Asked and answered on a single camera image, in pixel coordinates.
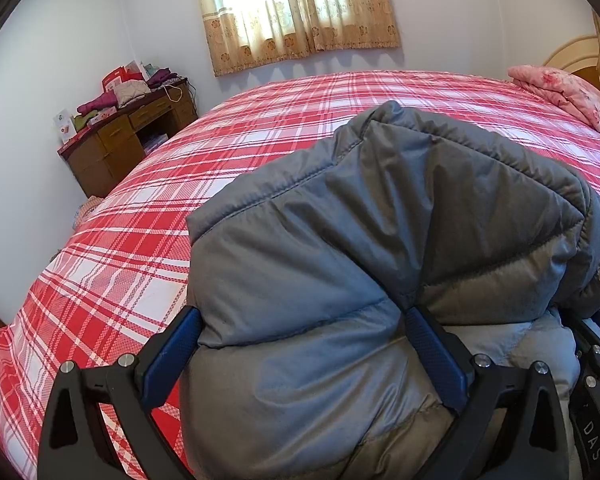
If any pink clothes heap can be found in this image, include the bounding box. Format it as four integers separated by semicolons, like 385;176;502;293
72;196;104;232

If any pile of colourful clothes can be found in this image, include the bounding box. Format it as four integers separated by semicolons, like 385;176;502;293
72;63;179;132

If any brown wooden desk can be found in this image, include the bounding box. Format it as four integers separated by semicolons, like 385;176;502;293
56;77;199;199

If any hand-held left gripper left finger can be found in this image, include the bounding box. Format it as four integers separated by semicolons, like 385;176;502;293
37;306;203;480

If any grey puffer jacket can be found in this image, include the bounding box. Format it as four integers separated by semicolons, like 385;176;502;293
180;100;600;480

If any red box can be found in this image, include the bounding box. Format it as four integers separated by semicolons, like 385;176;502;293
102;61;144;94

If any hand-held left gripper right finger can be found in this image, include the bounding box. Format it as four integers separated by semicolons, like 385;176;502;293
404;305;571;480

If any beige floral window curtain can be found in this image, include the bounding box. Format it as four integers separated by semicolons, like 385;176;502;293
190;0;401;78

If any white card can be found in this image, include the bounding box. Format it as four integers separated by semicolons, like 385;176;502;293
54;109;79;142

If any beige wooden headboard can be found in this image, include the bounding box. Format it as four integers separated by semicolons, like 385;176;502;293
542;35;600;96

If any white cable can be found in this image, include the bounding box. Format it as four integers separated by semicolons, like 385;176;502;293
161;81;187;104

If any red plaid bed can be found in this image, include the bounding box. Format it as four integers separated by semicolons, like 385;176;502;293
0;71;600;480

